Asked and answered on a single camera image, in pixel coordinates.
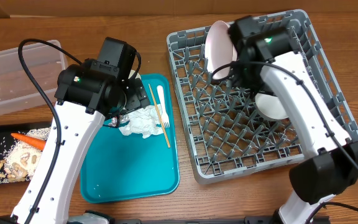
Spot white paper cup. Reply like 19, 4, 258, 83
129, 70, 141, 79

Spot grey bowl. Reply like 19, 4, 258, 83
255, 93, 288, 121

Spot white round plate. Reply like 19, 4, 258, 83
204, 21, 237, 84

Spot orange carrot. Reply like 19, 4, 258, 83
11, 133, 46, 151

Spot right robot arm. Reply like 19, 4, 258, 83
228, 16, 358, 223

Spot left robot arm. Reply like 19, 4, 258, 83
0, 37, 150, 224

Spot grey dishwasher rack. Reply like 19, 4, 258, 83
167, 9, 358, 184

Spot wooden chopstick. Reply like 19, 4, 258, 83
148, 84, 171, 148

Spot red foil wrapper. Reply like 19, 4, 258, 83
108, 114, 130, 128

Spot crumpled white napkin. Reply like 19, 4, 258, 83
119, 105, 163, 139

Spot white plastic fork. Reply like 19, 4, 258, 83
157, 85, 170, 128

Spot teal plastic tray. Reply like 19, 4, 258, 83
80, 73, 180, 203

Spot clear plastic bin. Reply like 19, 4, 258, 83
0, 43, 68, 115

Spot rice and peanut shells pile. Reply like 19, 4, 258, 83
0, 141, 42, 183

